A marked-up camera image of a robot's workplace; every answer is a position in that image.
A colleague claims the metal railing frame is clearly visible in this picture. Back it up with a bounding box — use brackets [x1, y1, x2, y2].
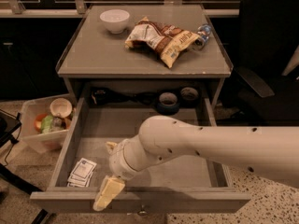
[0, 0, 241, 19]

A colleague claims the white ceramic bowl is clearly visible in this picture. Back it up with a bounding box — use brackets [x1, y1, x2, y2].
[100, 9, 130, 34]

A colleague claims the green apple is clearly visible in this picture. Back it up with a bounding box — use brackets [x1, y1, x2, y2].
[41, 115, 53, 133]

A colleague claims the black device with cable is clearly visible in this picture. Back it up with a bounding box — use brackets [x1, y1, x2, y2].
[91, 88, 157, 105]

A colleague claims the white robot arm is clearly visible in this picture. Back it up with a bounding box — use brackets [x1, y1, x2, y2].
[93, 116, 299, 211]

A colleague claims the red orange fruit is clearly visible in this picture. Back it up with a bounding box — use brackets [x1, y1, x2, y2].
[34, 113, 47, 133]

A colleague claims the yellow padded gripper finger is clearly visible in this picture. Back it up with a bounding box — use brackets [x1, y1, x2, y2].
[93, 175, 125, 211]
[106, 142, 118, 155]

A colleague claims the grey drawer cabinet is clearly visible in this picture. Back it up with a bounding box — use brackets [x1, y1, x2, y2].
[57, 6, 233, 103]

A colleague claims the black stand frame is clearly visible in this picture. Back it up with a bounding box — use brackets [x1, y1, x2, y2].
[0, 109, 50, 224]

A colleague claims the black office chair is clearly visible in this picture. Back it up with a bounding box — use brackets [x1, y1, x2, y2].
[219, 0, 299, 126]

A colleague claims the white paper cup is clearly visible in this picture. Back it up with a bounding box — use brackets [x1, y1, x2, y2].
[50, 98, 72, 118]

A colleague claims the clear plastic bin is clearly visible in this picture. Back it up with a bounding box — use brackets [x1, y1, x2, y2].
[21, 94, 76, 153]

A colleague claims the round metal drawer knob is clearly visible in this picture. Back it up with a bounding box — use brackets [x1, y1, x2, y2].
[137, 205, 149, 217]

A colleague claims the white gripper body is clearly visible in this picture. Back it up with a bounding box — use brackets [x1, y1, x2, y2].
[109, 137, 147, 181]

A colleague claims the grey top drawer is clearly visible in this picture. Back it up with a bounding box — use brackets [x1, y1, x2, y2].
[31, 90, 250, 214]

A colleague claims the stack of white cards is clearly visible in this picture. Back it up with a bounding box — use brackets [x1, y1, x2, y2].
[67, 158, 96, 188]

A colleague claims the brown yellow chip bag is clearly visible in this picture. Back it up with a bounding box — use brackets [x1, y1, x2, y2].
[125, 17, 199, 68]

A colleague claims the blue tape roll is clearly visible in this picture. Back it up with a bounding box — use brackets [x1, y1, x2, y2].
[156, 92, 179, 115]

